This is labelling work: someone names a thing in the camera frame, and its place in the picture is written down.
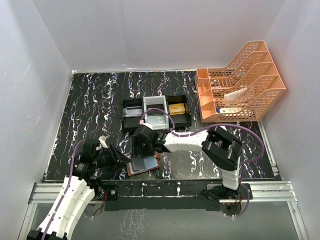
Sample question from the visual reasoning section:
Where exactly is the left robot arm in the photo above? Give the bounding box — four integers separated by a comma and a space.
26, 137, 131, 240

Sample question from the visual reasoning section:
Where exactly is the orange mesh file organizer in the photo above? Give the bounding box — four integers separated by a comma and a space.
194, 40, 286, 123

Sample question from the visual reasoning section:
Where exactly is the white plastic bin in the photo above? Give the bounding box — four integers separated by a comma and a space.
143, 95, 169, 130

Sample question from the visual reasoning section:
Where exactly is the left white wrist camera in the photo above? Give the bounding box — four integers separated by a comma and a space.
96, 135, 108, 151

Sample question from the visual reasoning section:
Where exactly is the gold credit card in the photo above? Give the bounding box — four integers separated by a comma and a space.
168, 103, 188, 115

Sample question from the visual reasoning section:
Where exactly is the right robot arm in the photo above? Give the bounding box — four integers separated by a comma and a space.
133, 125, 242, 200

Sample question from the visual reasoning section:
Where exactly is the white blue item in organizer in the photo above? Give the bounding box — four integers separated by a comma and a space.
216, 107, 242, 114

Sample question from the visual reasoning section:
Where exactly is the black credit card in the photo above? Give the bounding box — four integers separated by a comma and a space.
146, 104, 164, 116

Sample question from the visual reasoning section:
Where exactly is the white paper in organizer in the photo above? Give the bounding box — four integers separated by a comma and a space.
223, 87, 247, 101

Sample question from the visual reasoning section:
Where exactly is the brown leather card holder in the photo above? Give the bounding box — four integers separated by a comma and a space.
127, 153, 161, 176

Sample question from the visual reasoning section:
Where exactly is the black plastic bin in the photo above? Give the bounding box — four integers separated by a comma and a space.
121, 98, 144, 134

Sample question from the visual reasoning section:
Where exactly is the black bin with gold card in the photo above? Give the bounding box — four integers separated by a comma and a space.
166, 94, 192, 129

